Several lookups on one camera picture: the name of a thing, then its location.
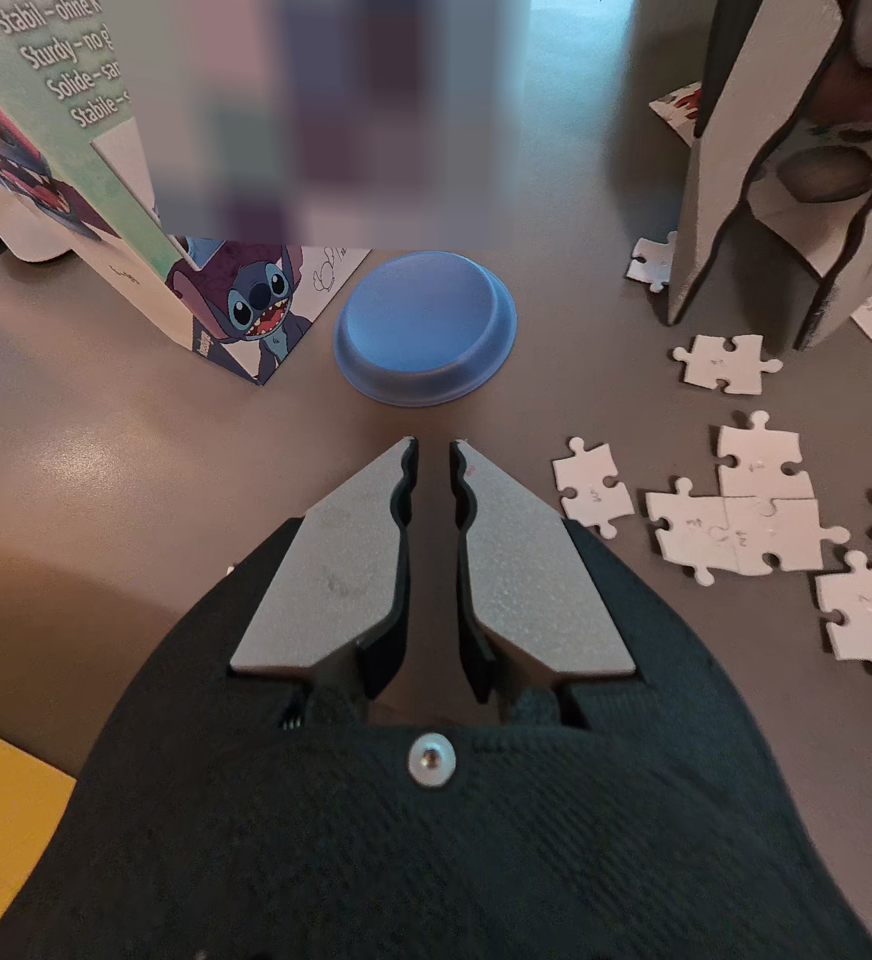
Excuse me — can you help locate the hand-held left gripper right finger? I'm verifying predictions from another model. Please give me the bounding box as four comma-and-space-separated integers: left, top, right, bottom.
448, 438, 640, 706

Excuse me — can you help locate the joined white puzzle piece cluster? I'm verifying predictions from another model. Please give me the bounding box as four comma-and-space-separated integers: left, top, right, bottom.
644, 410, 852, 588

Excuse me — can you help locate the blue round plastic stand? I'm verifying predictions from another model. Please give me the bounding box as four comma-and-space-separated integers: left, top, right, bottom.
333, 251, 518, 408

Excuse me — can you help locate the scatter of white puzzle pieces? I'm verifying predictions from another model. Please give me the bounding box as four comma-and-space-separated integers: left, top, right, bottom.
552, 231, 872, 687

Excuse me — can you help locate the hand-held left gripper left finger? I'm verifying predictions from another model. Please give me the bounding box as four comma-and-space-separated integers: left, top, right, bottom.
227, 436, 421, 702

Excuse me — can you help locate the yellow box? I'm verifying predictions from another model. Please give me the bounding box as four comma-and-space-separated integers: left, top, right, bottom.
0, 714, 77, 960

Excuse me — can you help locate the white rounded plastic object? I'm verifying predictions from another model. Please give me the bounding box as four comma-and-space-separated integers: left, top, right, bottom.
0, 178, 81, 264

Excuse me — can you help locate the colourful cartoon puzzle box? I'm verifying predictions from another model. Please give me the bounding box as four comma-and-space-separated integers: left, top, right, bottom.
0, 0, 373, 387

